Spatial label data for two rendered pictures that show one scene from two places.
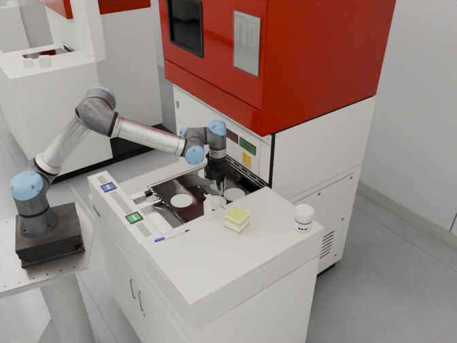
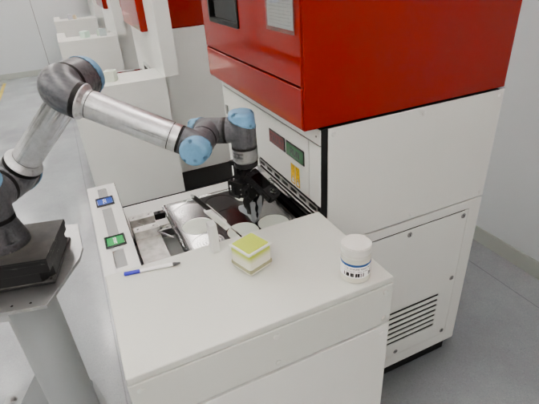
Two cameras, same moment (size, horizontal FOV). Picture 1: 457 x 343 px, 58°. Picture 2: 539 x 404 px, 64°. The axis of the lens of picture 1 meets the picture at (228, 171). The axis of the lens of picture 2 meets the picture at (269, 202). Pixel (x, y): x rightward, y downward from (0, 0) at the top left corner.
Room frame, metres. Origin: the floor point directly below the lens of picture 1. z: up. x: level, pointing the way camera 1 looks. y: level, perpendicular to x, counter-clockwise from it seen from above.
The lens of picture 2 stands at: (0.39, -0.29, 1.63)
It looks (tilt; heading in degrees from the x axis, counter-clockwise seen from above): 30 degrees down; 13
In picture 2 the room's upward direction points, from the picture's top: 4 degrees counter-clockwise
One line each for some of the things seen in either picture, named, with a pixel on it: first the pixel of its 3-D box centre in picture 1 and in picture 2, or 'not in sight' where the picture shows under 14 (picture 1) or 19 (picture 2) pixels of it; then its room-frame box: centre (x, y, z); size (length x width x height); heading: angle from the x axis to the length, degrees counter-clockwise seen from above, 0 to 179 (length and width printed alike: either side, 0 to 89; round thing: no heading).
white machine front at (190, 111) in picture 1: (217, 138); (265, 148); (1.83, 0.06, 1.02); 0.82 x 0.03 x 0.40; 36
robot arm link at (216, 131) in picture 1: (216, 135); (241, 129); (1.51, 0.05, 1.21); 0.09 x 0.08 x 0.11; 96
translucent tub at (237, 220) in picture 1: (237, 220); (251, 253); (1.21, -0.03, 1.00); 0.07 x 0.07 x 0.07; 55
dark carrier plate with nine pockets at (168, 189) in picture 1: (201, 191); (230, 216); (1.54, 0.12, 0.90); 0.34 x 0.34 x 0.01; 36
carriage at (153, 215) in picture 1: (153, 221); (153, 250); (1.37, 0.33, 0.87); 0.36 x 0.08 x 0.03; 36
